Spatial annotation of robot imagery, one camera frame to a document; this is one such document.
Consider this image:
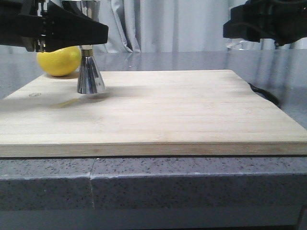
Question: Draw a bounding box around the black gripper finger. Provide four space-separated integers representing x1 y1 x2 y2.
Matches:
45 2 108 52

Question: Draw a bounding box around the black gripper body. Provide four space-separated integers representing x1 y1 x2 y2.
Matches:
223 0 307 46
0 0 48 52

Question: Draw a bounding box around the small glass beaker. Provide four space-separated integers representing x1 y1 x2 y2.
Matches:
225 38 250 50

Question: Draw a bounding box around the steel hourglass jigger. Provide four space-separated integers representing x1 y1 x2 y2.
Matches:
61 0 106 94

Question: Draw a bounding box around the yellow lemon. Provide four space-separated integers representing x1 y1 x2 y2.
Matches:
36 46 81 77

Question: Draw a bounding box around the grey curtain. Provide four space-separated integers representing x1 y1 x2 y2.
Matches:
0 0 307 55

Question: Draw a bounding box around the light wooden cutting board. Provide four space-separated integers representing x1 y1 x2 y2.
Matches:
0 70 307 158

